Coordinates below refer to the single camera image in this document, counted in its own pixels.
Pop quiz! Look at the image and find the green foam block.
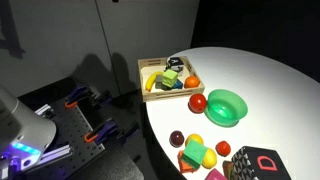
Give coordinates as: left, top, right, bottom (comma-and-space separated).
181, 140, 207, 169

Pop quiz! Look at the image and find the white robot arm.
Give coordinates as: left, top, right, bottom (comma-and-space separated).
0, 87, 57, 180

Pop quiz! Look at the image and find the grey block in tray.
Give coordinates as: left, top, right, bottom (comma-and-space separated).
155, 75, 171, 91

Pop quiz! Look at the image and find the blue block in tray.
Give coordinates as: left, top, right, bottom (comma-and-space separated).
172, 79, 183, 89

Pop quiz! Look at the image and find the green plastic bowl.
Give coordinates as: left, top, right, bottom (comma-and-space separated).
204, 89, 248, 127

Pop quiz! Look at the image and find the orange square block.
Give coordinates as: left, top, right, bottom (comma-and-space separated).
177, 150, 196, 173

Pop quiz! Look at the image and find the pink block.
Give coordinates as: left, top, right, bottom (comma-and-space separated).
205, 169, 227, 180

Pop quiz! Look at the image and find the brown striped block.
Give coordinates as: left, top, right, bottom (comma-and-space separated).
222, 161, 234, 180

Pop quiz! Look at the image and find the yellow banana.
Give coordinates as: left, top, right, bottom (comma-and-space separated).
145, 71, 162, 92

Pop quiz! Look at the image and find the lime green cube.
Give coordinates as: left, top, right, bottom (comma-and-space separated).
162, 69, 178, 87

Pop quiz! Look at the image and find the wooden tray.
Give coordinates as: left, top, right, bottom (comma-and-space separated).
138, 57, 205, 102

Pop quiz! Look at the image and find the black white letter cube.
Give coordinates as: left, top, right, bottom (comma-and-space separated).
166, 57, 184, 76

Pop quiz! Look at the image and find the orange fruit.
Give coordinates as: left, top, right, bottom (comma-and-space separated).
184, 76, 200, 88

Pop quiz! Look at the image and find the red apple with hole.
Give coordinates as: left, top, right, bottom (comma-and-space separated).
188, 94, 207, 113

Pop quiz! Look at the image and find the dark purple plum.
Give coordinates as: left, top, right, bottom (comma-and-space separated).
169, 131, 184, 148

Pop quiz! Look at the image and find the yellow lemon upper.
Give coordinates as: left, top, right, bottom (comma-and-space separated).
185, 134, 204, 146

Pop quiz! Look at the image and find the yellow lemon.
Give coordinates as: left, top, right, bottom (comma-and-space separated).
202, 148, 217, 169
185, 134, 204, 146

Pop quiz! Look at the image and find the purple clamp lower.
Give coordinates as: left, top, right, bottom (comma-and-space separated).
84, 118, 139, 145

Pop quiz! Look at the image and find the purple clamp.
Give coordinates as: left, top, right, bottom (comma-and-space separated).
64, 85, 112, 108
84, 118, 139, 145

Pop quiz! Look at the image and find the purple clamp upper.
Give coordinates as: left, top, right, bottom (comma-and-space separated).
64, 85, 112, 108

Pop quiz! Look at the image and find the yellow lemon lower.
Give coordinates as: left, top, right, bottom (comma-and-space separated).
202, 148, 217, 169

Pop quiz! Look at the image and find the black perforated mounting board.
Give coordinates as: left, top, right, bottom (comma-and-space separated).
26, 99, 105, 180

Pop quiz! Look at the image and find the black patterned letter cube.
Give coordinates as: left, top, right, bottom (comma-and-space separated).
232, 146, 292, 180

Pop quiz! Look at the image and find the silver aluminium rail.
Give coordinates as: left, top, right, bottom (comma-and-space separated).
39, 145, 72, 165

